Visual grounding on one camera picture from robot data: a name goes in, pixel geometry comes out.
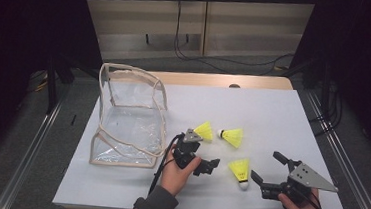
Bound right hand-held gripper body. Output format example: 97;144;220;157
258;156;341;209

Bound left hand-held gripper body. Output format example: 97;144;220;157
171;127;214;179

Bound yellow shuttlecock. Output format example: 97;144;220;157
215;126;245;149
226;156;252;192
192;119;215;143

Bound clear plastic bag beige trim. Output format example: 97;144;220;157
88;61;174;171

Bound person's left hand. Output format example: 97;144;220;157
158;147;203;200

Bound wooden table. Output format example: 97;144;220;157
101;62;295;96

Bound black curtain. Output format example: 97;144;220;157
0;0;108;185
284;0;371;164

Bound black metal stand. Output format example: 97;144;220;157
42;53;62;115

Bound left hand-held gripper black cable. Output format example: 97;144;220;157
147;131;185;198

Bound metal floor rail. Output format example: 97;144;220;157
297;90;371;209
0;98;63;209

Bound black cables by rail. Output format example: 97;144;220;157
307;79;347;139

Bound long black floor cable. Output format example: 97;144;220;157
170;0;299;79

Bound bundle of floor cables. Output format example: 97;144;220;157
26;68;50;95

